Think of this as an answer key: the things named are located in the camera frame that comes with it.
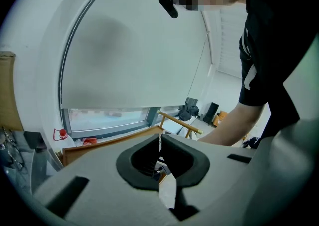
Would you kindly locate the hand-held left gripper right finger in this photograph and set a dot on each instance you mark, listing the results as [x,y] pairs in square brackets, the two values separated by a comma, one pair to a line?
[219,170]

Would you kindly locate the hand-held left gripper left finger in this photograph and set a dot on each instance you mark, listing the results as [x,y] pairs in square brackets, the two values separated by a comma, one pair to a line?
[104,185]

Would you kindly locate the person's right forearm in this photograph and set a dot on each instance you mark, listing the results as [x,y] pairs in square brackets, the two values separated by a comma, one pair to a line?
[236,125]

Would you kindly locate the clear plastic storage box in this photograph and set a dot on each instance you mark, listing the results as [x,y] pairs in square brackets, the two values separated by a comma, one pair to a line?
[37,165]

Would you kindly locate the black grey sneaker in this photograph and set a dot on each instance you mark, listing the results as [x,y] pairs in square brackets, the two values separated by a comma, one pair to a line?
[251,143]

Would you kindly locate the red snack packet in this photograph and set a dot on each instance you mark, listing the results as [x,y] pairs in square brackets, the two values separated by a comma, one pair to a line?
[89,142]

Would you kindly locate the white bottle red cap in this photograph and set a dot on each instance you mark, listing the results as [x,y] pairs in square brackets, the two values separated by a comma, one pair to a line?
[63,134]

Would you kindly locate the black angled stand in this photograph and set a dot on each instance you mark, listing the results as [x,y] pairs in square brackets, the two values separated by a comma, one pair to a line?
[33,140]

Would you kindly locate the white roller blind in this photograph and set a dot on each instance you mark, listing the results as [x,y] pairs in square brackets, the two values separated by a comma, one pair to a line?
[137,58]

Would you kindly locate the large cardboard sheet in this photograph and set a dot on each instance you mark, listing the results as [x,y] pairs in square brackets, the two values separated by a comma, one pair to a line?
[7,90]

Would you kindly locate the person's black clothed body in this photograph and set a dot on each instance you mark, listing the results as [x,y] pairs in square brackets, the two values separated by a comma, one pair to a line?
[269,21]

